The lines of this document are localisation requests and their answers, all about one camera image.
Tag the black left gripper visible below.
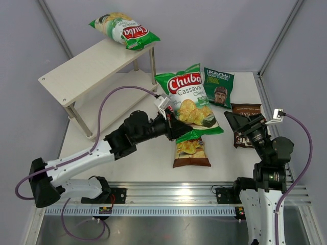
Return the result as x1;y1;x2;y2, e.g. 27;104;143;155
134;108;193;144

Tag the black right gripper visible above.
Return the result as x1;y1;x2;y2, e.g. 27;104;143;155
225;111;271;162

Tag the green Chuba chips bag small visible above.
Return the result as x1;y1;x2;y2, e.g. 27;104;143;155
155;63;224;143

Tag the green Real hand cooked bag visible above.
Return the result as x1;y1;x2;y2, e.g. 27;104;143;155
204;67;235;109

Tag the green Chuba chips bag large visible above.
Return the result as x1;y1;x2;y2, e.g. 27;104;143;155
89;12;160;51

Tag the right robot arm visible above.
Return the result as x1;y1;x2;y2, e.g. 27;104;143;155
224;112;294;244

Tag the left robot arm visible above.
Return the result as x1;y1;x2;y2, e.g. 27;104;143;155
29;110;193;208

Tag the brown Chuba barbecue chips bag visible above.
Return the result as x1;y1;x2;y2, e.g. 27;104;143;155
173;137;211;168

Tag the white two-tier wooden shelf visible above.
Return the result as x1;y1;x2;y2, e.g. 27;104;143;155
39;38;158;141

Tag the brown Kettle sea salt bag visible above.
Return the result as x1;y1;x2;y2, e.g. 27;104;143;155
231;103;262;148

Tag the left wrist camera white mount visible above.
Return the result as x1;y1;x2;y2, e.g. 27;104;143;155
154;94;171;113

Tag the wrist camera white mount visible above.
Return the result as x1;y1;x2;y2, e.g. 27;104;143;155
265;108;286;125
154;94;171;113

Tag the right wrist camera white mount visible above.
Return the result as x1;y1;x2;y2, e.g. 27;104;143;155
265;108;286;125

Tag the right aluminium frame post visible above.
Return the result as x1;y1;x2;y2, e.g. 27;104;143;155
256;0;307;77

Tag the aluminium frame post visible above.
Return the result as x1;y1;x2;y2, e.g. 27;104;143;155
37;0;74;59
256;0;307;77

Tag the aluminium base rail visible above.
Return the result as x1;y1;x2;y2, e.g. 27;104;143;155
45;181;311;206

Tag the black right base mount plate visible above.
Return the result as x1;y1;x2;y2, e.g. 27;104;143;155
215;187;242;204

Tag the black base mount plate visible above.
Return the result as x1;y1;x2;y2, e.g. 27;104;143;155
99;187;127;204
215;187;242;204

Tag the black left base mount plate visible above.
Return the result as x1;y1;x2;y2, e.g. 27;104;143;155
99;187;127;204

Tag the white slotted cable duct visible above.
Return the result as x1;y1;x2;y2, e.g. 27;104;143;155
45;206;236;217

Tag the left aluminium frame post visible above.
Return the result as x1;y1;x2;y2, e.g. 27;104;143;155
37;0;74;59

